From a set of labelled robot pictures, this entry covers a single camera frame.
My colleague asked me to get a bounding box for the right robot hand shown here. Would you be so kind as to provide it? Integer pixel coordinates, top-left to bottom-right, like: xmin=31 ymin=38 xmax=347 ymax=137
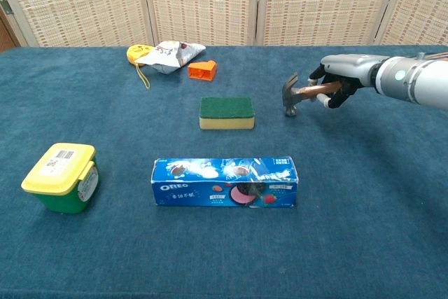
xmin=307 ymin=53 xmax=382 ymax=109

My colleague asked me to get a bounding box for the wooden handle claw hammer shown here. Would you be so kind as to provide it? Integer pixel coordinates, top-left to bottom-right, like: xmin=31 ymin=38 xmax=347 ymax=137
xmin=281 ymin=71 xmax=342 ymax=118

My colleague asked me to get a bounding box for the green and yellow sponge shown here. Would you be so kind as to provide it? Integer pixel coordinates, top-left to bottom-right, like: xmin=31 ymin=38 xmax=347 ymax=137
xmin=199 ymin=96 xmax=256 ymax=131

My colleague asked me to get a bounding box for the woven bamboo folding screen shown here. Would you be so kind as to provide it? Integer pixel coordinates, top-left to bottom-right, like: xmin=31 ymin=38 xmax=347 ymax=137
xmin=0 ymin=0 xmax=448 ymax=48

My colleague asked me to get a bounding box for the orange plastic block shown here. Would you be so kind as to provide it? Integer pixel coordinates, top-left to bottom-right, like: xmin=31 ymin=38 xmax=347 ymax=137
xmin=187 ymin=60 xmax=218 ymax=82

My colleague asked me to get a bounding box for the blue Oreo cookie box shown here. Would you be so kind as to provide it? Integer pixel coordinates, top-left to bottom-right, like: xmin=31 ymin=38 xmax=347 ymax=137
xmin=150 ymin=155 xmax=299 ymax=209

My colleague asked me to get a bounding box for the crumpled white snack bag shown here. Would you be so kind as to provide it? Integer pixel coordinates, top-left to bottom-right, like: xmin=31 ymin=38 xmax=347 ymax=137
xmin=134 ymin=40 xmax=207 ymax=75

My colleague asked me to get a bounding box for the blue table cloth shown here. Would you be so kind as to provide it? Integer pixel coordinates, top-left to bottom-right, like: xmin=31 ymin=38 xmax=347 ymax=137
xmin=0 ymin=45 xmax=448 ymax=299

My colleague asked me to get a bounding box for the green container with yellow lid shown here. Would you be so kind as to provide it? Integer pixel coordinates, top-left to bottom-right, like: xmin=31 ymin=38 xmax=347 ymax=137
xmin=20 ymin=142 xmax=102 ymax=215

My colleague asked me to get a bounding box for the yellow toy with cord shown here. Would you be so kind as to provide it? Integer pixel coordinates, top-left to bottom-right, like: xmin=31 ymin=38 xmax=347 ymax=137
xmin=126 ymin=43 xmax=154 ymax=90

